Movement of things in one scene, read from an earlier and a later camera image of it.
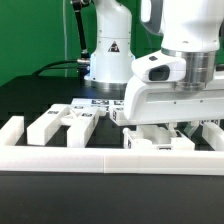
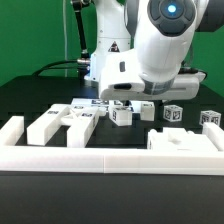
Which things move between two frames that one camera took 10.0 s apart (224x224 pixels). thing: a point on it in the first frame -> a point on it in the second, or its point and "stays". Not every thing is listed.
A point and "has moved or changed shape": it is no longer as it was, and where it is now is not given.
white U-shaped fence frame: [15, 156] stays
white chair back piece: [81, 123] stays
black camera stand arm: [84, 59] stays
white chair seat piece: [154, 137] has moved or changed shape
